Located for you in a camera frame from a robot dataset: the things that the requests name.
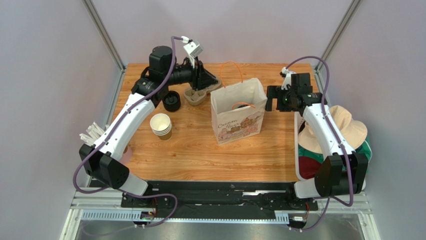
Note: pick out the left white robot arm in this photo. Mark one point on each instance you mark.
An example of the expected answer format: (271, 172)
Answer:
(101, 159)

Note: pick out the green garment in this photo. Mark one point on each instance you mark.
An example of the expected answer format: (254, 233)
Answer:
(365, 148)

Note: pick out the aluminium frame base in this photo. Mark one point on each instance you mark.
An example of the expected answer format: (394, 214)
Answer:
(109, 205)

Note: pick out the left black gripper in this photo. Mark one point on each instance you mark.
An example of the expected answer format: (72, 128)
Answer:
(200, 78)

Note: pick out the stack of paper cups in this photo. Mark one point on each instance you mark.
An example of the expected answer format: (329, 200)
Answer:
(161, 126)

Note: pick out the stack of black lids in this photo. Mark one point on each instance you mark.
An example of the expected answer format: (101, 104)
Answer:
(172, 101)

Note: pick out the white plastic basket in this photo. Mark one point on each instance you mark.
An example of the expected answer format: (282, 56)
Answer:
(354, 131)

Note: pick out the dark red garment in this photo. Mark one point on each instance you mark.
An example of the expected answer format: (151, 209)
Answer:
(308, 167)

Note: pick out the paper takeout bag orange handles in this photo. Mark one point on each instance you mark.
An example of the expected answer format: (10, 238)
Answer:
(230, 125)

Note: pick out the beige bucket hat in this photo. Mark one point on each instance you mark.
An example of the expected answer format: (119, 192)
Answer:
(318, 137)

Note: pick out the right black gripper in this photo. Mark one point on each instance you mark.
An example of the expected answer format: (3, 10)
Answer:
(277, 98)

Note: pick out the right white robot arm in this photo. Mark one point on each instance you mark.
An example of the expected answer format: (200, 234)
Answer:
(343, 170)

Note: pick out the pink cup with straws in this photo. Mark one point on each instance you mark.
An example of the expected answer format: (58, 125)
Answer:
(94, 131)

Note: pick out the single black cup lid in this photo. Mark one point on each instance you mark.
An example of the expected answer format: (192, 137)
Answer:
(238, 106)

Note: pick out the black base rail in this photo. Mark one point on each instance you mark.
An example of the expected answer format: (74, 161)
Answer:
(219, 199)

